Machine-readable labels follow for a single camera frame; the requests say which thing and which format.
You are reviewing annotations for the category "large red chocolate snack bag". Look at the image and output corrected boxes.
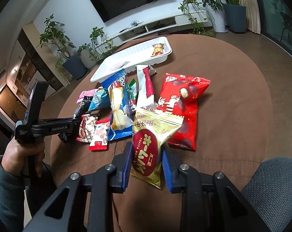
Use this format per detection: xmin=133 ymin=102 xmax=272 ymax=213
xmin=157 ymin=73 xmax=210 ymax=151

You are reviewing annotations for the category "orange cartoon snack packet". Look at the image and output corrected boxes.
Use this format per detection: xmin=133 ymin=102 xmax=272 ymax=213
xmin=152 ymin=43 xmax=164 ymax=57

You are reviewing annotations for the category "right tall plant blue pot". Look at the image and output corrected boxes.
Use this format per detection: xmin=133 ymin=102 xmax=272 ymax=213
xmin=200 ymin=0 xmax=248 ymax=34

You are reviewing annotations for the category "beige curtain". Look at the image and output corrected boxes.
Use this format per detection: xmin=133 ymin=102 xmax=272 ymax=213
xmin=240 ymin=0 xmax=261 ymax=35

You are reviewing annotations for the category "grey chair cushion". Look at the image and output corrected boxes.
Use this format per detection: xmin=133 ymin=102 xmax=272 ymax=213
xmin=241 ymin=157 xmax=292 ymax=231

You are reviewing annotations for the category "left forearm grey sleeve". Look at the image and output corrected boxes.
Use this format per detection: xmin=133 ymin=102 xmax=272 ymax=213
xmin=0 ymin=156 xmax=25 ymax=231

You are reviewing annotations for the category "blue cream sandwich packet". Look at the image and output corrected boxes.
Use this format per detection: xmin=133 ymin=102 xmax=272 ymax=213
xmin=108 ymin=80 xmax=133 ymax=141

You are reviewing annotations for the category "person's left hand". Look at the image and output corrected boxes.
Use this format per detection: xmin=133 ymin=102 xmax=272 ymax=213
xmin=1 ymin=137 xmax=45 ymax=177

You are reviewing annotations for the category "white plastic tray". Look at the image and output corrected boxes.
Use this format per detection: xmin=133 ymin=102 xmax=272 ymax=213
xmin=90 ymin=36 xmax=173 ymax=83

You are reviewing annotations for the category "tall plant blue pot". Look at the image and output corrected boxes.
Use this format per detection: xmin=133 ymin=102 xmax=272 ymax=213
xmin=200 ymin=0 xmax=248 ymax=34
xmin=39 ymin=14 xmax=88 ymax=80

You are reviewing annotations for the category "left tall plant blue pot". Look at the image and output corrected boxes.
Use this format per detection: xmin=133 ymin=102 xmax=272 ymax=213
xmin=39 ymin=14 xmax=88 ymax=80

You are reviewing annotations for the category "trailing plant white stand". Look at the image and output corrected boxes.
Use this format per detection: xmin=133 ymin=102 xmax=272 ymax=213
xmin=178 ymin=0 xmax=228 ymax=37

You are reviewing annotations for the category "brown red almond chocolate packet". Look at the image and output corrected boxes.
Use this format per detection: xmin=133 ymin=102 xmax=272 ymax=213
xmin=76 ymin=114 xmax=98 ymax=143

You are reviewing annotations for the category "light blue snack packet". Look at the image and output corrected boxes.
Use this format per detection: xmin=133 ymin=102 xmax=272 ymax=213
xmin=87 ymin=87 xmax=110 ymax=113

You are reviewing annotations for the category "pink white snack bar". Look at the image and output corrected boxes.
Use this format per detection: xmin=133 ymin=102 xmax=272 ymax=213
xmin=76 ymin=89 xmax=98 ymax=103

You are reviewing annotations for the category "gold red pie snack packet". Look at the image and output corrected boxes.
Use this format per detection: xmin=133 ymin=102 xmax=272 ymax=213
xmin=131 ymin=107 xmax=184 ymax=189

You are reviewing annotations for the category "leafy plant white pot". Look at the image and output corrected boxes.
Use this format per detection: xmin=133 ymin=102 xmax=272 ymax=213
xmin=77 ymin=27 xmax=117 ymax=71

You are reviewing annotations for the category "white red snack packet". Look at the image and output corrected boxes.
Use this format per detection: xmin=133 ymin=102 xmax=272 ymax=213
xmin=136 ymin=65 xmax=156 ymax=108

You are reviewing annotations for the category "green white snack packet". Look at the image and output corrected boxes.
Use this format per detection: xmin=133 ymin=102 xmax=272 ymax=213
xmin=126 ymin=79 xmax=137 ymax=113

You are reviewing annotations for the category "white tv cabinet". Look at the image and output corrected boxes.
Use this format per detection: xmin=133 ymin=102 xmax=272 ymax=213
xmin=108 ymin=10 xmax=214 ymax=46

